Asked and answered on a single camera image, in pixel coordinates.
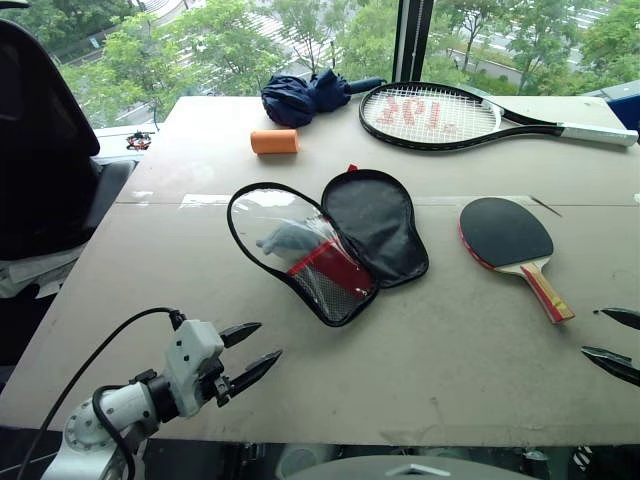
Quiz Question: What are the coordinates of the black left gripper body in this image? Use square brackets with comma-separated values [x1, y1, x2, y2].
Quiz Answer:
[197, 352, 235, 408]

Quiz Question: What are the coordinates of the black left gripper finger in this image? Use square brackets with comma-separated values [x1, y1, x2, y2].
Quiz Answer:
[228, 349, 284, 400]
[217, 322, 263, 350]

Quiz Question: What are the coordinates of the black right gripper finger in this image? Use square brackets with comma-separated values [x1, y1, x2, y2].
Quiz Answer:
[580, 345, 640, 388]
[593, 307, 640, 331]

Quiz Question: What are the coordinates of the black paddle case with clear window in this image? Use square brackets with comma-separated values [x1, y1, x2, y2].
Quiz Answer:
[226, 163, 431, 329]

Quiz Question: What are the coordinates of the black rubber table tennis paddle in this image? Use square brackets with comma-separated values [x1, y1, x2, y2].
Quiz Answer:
[458, 196, 576, 325]

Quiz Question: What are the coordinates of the black and white tennis racket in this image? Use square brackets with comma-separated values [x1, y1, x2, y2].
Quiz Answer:
[358, 81, 640, 151]

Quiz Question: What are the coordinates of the orange foam cylinder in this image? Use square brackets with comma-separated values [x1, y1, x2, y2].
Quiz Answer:
[250, 128, 300, 157]

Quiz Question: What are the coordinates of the blue box at table corner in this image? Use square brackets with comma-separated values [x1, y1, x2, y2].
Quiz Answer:
[599, 79, 640, 146]

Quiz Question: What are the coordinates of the navy blue folded umbrella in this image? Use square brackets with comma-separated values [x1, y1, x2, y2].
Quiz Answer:
[260, 68, 389, 130]

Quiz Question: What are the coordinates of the black office chair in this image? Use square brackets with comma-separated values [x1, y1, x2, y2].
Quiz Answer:
[0, 18, 139, 301]

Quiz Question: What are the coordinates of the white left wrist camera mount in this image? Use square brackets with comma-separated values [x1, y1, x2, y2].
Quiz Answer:
[163, 319, 225, 418]

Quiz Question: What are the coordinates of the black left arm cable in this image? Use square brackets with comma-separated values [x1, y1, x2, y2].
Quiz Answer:
[17, 306, 187, 480]

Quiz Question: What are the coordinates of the black window frame post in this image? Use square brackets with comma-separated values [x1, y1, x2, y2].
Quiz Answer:
[391, 0, 436, 84]

